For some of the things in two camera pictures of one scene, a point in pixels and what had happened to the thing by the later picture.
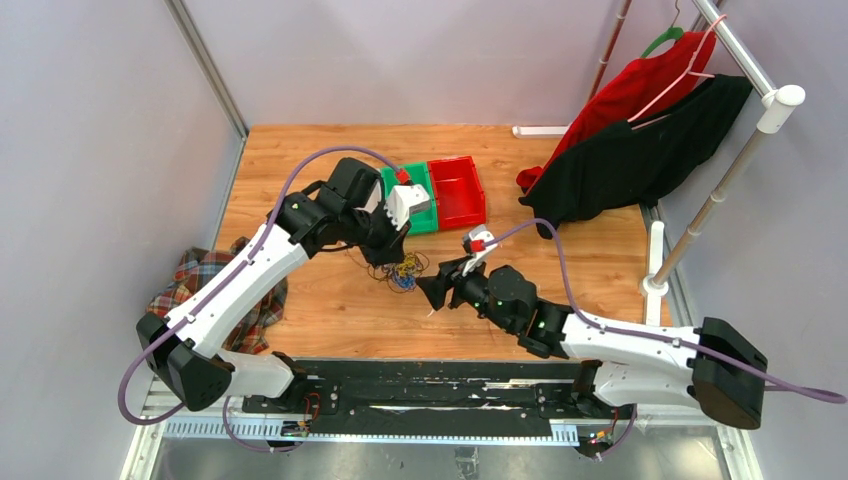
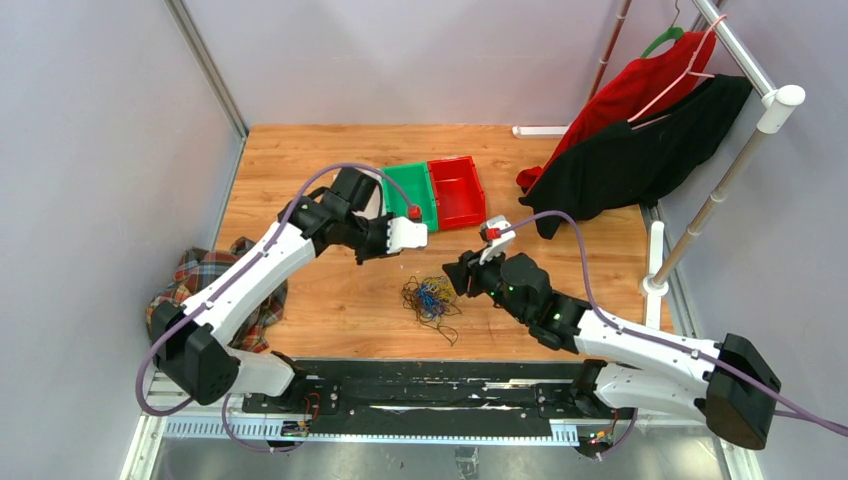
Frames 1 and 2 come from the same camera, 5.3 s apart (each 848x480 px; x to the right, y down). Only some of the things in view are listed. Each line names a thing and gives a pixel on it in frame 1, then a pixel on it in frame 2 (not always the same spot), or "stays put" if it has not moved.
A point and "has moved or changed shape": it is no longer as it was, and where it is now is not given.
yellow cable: (409, 265) has moved or changed shape
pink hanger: (675, 87) stays put
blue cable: (407, 282) has moved or changed shape
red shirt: (674, 66) stays put
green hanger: (673, 33) stays put
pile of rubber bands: (401, 276) → (432, 298)
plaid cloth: (248, 333) stays put
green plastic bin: (423, 220) stays put
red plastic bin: (458, 196) stays put
